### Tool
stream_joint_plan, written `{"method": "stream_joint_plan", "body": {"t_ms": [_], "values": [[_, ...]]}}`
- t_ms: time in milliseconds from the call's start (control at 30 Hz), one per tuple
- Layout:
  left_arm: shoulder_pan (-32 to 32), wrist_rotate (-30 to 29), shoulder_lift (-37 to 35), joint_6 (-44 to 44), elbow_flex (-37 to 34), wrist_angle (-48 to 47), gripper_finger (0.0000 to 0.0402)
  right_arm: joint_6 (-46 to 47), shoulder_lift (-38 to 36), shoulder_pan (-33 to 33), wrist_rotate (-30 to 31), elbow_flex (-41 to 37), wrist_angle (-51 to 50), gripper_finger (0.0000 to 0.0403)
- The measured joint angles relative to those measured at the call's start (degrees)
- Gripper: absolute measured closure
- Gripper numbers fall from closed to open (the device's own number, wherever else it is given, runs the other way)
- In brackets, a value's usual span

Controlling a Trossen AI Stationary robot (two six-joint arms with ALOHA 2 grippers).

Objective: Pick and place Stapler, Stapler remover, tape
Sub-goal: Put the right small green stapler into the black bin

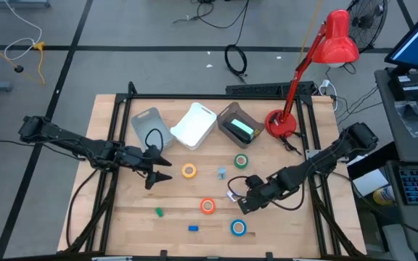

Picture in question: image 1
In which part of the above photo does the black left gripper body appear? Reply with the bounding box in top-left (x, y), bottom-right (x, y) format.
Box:
top-left (115, 144), bottom-right (160, 191)

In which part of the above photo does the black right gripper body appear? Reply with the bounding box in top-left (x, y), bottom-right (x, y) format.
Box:
top-left (237, 183), bottom-right (274, 215)

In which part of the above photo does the yellow tape roll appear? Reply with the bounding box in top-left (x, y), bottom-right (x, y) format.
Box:
top-left (181, 162), bottom-right (197, 179)

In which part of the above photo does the green tape roll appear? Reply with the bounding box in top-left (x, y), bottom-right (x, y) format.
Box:
top-left (234, 153), bottom-right (250, 170)

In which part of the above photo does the orange tape roll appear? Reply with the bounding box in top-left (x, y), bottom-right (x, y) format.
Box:
top-left (200, 197), bottom-right (216, 215)

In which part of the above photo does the black stapler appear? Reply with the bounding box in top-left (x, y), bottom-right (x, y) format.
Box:
top-left (222, 120), bottom-right (255, 144)

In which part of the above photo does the mint green stapler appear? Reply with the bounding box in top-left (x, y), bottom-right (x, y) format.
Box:
top-left (230, 118), bottom-right (255, 136)

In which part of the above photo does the blue tape roll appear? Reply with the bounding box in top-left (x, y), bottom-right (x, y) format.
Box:
top-left (229, 219), bottom-right (247, 237)

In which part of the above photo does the grey plastic bin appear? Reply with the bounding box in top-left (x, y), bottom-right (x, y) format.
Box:
top-left (129, 107), bottom-right (173, 155)

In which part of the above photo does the white plastic bin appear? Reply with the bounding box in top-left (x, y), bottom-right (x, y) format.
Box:
top-left (169, 101), bottom-right (218, 151)

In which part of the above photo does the brown translucent plastic bin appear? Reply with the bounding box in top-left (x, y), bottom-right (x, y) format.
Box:
top-left (216, 101), bottom-right (266, 150)

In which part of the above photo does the black power strip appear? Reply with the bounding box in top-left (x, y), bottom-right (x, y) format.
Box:
top-left (225, 80), bottom-right (319, 98)

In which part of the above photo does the white paper sheet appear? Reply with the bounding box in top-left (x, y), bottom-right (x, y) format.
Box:
top-left (351, 168), bottom-right (390, 198)

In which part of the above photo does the yellow and blue container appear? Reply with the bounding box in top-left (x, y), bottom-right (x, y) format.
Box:
top-left (372, 184), bottom-right (396, 207)

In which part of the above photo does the white power adapter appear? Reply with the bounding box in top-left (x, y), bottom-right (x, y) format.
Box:
top-left (319, 78), bottom-right (339, 112)

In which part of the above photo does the grey desk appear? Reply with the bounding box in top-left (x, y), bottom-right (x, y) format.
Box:
top-left (374, 67), bottom-right (418, 261)

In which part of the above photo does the clear plastic bag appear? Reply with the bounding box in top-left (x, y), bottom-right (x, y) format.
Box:
top-left (393, 100), bottom-right (418, 140)

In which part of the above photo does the red desk lamp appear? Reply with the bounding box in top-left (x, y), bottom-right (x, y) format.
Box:
top-left (264, 9), bottom-right (361, 139)

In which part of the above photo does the black mini computer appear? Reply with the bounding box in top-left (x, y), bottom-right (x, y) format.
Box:
top-left (388, 72), bottom-right (418, 102)

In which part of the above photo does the grey cart base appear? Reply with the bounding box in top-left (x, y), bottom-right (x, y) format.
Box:
top-left (0, 0), bottom-right (52, 9)

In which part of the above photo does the black floor fan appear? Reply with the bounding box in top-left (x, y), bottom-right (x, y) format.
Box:
top-left (345, 0), bottom-right (390, 54)

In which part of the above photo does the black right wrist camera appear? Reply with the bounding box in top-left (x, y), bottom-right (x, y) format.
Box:
top-left (247, 175), bottom-right (265, 190)

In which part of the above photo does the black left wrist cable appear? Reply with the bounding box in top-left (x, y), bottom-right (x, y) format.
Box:
top-left (144, 128), bottom-right (165, 155)

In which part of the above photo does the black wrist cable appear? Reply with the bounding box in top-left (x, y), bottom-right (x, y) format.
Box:
top-left (226, 175), bottom-right (304, 212)
top-left (144, 128), bottom-right (165, 155)

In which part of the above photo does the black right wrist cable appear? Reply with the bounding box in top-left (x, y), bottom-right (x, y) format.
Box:
top-left (226, 175), bottom-right (304, 212)

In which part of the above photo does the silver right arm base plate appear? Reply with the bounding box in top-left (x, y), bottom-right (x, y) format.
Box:
top-left (305, 148), bottom-right (322, 161)

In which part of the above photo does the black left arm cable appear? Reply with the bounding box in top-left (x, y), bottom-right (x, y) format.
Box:
top-left (65, 167), bottom-right (100, 252)

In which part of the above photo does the coiled black floor cable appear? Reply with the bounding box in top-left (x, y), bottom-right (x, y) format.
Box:
top-left (224, 43), bottom-right (248, 84)

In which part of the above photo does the yellow floor cable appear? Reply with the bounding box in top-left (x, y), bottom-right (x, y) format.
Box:
top-left (0, 31), bottom-right (47, 86)

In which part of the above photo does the white floor cable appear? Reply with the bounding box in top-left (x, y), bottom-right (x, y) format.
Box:
top-left (4, 0), bottom-right (44, 62)

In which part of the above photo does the long black floor cable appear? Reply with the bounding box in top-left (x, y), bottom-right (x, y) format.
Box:
top-left (172, 0), bottom-right (250, 47)

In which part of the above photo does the yellow hanging cable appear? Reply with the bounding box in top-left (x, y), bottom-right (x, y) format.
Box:
top-left (298, 0), bottom-right (324, 68)

